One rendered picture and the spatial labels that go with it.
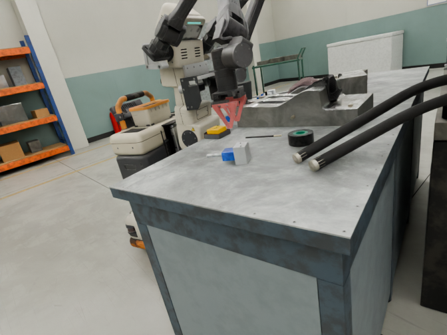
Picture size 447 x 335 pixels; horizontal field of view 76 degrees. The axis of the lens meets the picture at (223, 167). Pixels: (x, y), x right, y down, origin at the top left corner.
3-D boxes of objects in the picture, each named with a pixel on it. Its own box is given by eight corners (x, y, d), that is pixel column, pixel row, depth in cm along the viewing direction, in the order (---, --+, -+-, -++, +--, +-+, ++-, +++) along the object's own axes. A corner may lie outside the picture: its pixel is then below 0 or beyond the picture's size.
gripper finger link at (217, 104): (245, 122, 82) (241, 89, 78) (239, 129, 76) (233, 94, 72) (223, 124, 84) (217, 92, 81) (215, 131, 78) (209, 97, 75)
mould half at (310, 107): (237, 127, 128) (232, 97, 123) (265, 112, 146) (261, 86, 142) (358, 125, 97) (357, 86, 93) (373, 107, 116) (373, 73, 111)
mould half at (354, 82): (262, 111, 151) (259, 90, 147) (271, 102, 173) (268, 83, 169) (367, 99, 132) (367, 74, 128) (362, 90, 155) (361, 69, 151)
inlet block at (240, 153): (206, 167, 88) (202, 150, 86) (211, 161, 92) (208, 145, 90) (247, 164, 83) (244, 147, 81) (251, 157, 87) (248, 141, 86)
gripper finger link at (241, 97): (249, 117, 86) (245, 86, 83) (244, 124, 80) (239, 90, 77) (228, 120, 89) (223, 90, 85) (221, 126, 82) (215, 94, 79)
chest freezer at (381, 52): (403, 71, 690) (404, 29, 657) (391, 77, 644) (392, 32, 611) (342, 76, 800) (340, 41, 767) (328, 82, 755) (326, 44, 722)
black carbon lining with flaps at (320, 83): (253, 108, 126) (251, 86, 123) (271, 100, 137) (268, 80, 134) (334, 103, 105) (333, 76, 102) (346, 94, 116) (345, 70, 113)
